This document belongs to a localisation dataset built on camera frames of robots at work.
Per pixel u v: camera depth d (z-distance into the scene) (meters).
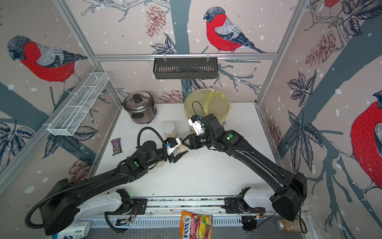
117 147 0.95
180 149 0.70
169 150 0.63
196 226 0.66
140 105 0.98
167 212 0.73
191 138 0.62
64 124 0.70
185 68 1.06
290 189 0.38
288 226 0.65
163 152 0.58
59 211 0.40
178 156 0.67
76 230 0.62
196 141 0.62
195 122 0.64
